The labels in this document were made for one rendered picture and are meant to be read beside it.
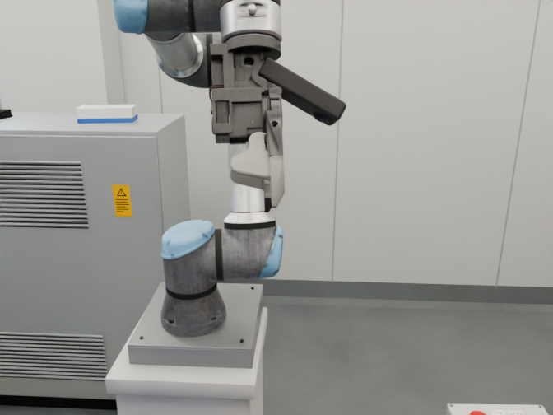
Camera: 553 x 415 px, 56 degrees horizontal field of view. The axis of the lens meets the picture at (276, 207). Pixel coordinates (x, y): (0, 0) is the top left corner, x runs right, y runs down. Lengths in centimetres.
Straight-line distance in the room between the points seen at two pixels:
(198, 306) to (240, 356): 14
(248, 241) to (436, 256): 276
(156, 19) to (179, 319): 66
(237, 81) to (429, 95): 287
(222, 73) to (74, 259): 196
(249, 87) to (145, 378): 73
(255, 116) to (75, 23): 276
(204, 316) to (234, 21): 71
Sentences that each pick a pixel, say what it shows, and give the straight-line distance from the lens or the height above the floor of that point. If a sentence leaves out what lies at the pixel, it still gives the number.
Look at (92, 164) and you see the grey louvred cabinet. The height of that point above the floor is 131.
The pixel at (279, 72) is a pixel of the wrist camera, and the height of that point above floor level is 179.
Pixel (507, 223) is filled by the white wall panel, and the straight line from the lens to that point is 381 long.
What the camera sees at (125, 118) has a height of 147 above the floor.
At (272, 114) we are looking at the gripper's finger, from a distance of 59.
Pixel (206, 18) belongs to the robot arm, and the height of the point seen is 186.
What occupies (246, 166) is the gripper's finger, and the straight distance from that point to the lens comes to 57.
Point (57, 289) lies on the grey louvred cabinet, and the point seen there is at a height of 71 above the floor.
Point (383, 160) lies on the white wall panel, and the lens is 348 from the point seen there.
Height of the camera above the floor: 184
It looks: 19 degrees down
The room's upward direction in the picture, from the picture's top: straight up
